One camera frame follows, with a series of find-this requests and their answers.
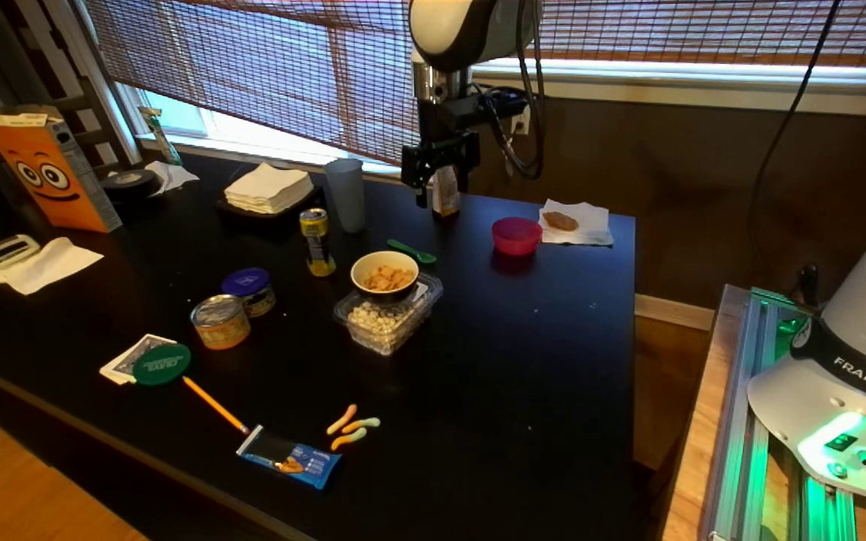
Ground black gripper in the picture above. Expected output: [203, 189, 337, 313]
[400, 93, 485, 212]

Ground red orange plastic bowl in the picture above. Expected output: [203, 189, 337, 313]
[491, 217, 545, 262]

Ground square cereal pieces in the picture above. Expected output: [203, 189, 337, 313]
[361, 262, 414, 296]

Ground white ceramic bowl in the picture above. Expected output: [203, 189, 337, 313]
[350, 246, 424, 302]

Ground open jar with yellowish contents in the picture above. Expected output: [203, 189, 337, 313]
[186, 292, 254, 356]

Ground white bottle brown label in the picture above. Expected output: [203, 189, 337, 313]
[426, 164, 463, 222]

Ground green plastic spoon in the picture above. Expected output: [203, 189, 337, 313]
[386, 239, 442, 270]

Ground grey plastic cup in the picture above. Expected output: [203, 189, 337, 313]
[323, 158, 370, 239]

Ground brown round cookie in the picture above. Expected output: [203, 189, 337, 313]
[540, 207, 581, 234]

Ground spice jar with dark lid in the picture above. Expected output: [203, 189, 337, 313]
[297, 204, 339, 280]

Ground clear plastic food container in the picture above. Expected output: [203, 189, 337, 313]
[331, 270, 449, 357]

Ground white paper napkin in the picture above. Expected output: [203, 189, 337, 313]
[535, 195, 617, 249]

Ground brown bamboo window blind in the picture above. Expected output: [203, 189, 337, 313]
[81, 0, 426, 168]
[535, 0, 866, 74]

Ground jar with blue lid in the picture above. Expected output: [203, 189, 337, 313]
[219, 265, 281, 321]

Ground pink orange gummy worm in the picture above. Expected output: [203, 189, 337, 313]
[325, 401, 361, 438]

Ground crumpled white tissue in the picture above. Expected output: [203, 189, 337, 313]
[140, 159, 203, 199]

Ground white window sill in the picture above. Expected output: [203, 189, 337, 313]
[471, 57, 866, 121]

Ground blue snack packet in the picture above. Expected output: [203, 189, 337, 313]
[235, 425, 342, 493]

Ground yellow pencil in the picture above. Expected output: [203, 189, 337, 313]
[181, 373, 254, 437]

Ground orange cereal box with face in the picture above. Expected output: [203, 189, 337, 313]
[0, 106, 127, 239]

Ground white folded paper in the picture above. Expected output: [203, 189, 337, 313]
[0, 233, 107, 299]

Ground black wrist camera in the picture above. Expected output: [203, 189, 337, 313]
[471, 88, 535, 136]

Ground black robot wrist cable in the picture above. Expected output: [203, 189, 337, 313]
[507, 0, 546, 184]

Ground black hanging cable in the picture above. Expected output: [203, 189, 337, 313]
[747, 0, 847, 265]

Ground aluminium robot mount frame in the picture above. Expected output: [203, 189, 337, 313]
[698, 284, 866, 541]

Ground white ladder frame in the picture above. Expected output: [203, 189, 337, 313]
[0, 0, 145, 168]

